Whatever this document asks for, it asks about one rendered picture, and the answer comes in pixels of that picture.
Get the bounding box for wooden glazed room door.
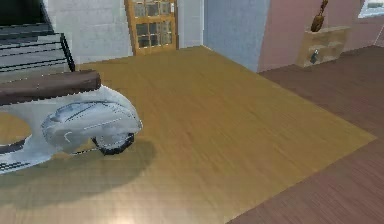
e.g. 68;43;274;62
124;0;180;57

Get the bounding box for white motor scooter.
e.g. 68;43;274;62
0;69;144;176

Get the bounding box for light wooden cabinet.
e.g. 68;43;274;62
295;25;352;69

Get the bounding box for white framed window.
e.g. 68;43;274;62
357;0;384;19

